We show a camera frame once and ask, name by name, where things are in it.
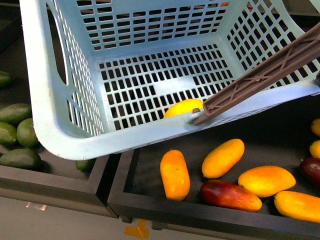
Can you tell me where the yellow mango by basket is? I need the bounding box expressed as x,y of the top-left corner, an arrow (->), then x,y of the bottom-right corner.
238,165 -> 296,198

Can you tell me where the green avocado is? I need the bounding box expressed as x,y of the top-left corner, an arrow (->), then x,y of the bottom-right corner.
0,148 -> 41,170
0,71 -> 14,89
17,118 -> 39,148
75,158 -> 96,173
0,122 -> 18,146
0,103 -> 32,126

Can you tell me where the light blue plastic basket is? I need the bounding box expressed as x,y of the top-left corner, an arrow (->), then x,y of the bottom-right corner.
20,0 -> 320,160

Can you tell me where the brown basket handle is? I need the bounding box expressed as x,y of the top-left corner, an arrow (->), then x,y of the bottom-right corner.
193,24 -> 320,126

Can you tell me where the red mango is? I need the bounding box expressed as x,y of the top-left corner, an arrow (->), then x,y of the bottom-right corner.
299,157 -> 320,188
199,179 -> 263,212

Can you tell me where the black produce display tray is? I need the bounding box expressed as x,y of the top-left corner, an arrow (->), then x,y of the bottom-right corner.
0,14 -> 320,238

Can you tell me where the yellow mango top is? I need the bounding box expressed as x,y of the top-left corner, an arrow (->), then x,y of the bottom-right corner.
310,118 -> 320,137

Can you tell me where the orange floor tape marker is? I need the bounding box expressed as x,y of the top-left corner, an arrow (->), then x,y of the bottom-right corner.
124,219 -> 150,239

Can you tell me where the yellow mango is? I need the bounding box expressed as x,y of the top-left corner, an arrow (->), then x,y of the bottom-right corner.
238,165 -> 296,198
310,118 -> 320,137
273,190 -> 320,223
309,140 -> 320,159
160,149 -> 191,201
201,138 -> 245,179

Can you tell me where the yellow lemon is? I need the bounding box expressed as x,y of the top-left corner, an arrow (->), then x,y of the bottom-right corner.
163,98 -> 204,118

